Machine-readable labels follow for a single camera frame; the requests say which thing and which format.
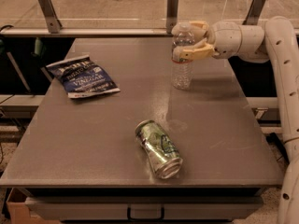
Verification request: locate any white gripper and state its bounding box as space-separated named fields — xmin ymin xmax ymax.
xmin=171 ymin=21 xmax=242 ymax=62

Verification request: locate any clear plastic water bottle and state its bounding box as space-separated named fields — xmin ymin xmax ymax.
xmin=171 ymin=22 xmax=195 ymax=90

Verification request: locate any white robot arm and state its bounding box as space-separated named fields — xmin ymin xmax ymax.
xmin=171 ymin=16 xmax=299 ymax=224

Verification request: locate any green aluminium soda can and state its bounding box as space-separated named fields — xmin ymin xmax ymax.
xmin=135 ymin=119 xmax=183 ymax=179

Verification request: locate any blue vinegar chip bag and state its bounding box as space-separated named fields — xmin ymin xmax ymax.
xmin=47 ymin=55 xmax=120 ymax=99

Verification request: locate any cardboard box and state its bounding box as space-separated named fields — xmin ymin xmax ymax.
xmin=6 ymin=189 xmax=61 ymax=224

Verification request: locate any middle metal bracket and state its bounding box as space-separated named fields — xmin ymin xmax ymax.
xmin=166 ymin=0 xmax=178 ymax=34

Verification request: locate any metal bracket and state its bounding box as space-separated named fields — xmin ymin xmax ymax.
xmin=243 ymin=0 xmax=266 ymax=25
xmin=37 ymin=0 xmax=62 ymax=34
xmin=166 ymin=0 xmax=178 ymax=34

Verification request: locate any right metal bracket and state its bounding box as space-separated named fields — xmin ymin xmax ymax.
xmin=243 ymin=0 xmax=266 ymax=25

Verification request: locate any left metal bracket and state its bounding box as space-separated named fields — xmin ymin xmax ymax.
xmin=37 ymin=0 xmax=62 ymax=34

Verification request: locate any grey drawer with black handle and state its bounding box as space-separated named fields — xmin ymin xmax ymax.
xmin=25 ymin=197 xmax=263 ymax=221

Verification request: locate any white rail shelf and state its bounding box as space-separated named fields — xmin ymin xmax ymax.
xmin=0 ymin=27 xmax=299 ymax=38

